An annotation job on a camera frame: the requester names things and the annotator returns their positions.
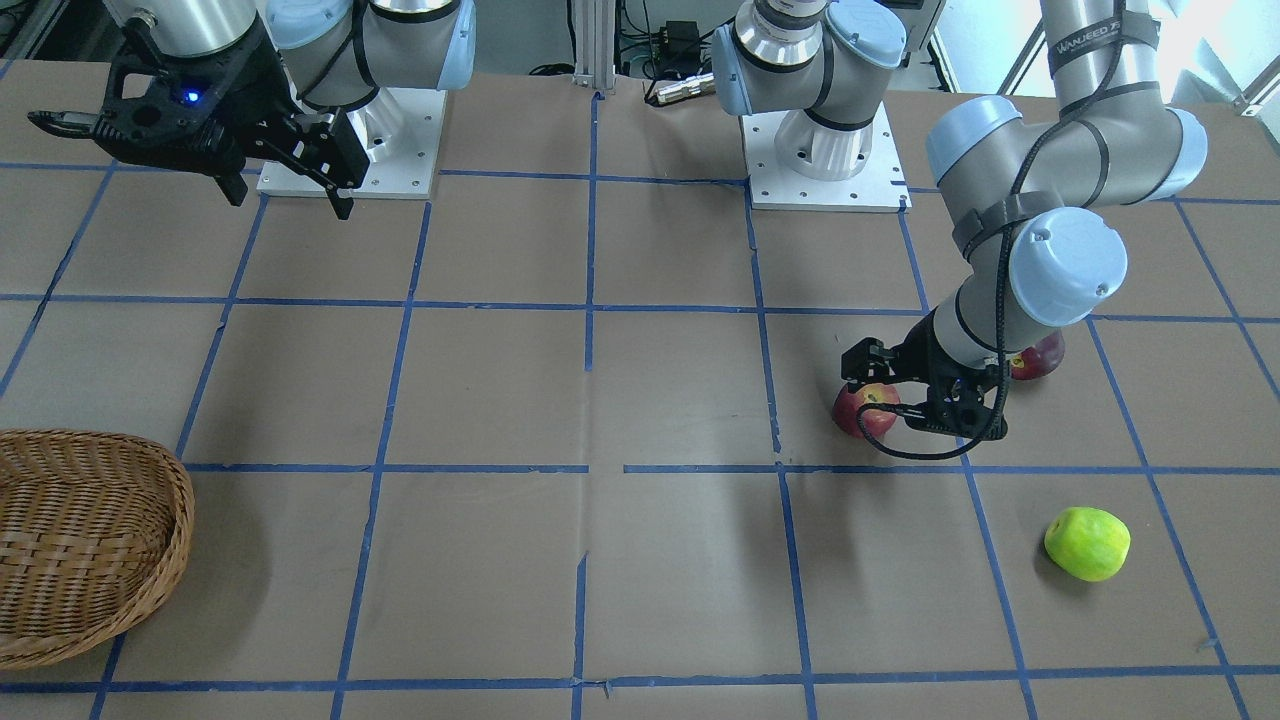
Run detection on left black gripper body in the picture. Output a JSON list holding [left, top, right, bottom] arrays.
[[895, 311, 1004, 401]]

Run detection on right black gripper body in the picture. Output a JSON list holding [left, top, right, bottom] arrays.
[[108, 15, 301, 167]]

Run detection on red striped apple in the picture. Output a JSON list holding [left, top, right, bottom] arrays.
[[832, 383, 900, 439]]

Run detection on dark red apple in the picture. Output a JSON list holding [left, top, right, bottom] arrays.
[[1010, 331, 1065, 382]]

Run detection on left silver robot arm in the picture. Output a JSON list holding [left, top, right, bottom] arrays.
[[710, 1, 1208, 439]]

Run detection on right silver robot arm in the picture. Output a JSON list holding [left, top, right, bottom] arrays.
[[86, 1, 477, 219]]

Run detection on wicker basket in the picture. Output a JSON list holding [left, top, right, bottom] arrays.
[[1, 429, 195, 670]]

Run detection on green apple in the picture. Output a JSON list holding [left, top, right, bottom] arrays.
[[1042, 506, 1132, 582]]

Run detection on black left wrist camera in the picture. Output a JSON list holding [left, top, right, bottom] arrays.
[[902, 383, 1009, 441]]

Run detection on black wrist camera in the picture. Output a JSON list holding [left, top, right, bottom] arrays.
[[902, 383, 1009, 441], [27, 73, 234, 176]]

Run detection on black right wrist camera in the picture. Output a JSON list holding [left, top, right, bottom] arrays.
[[27, 73, 234, 176]]

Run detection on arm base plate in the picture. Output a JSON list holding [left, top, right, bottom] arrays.
[[257, 87, 448, 200], [740, 104, 913, 213]]

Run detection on aluminium frame post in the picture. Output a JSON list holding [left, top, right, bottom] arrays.
[[568, 0, 617, 96]]

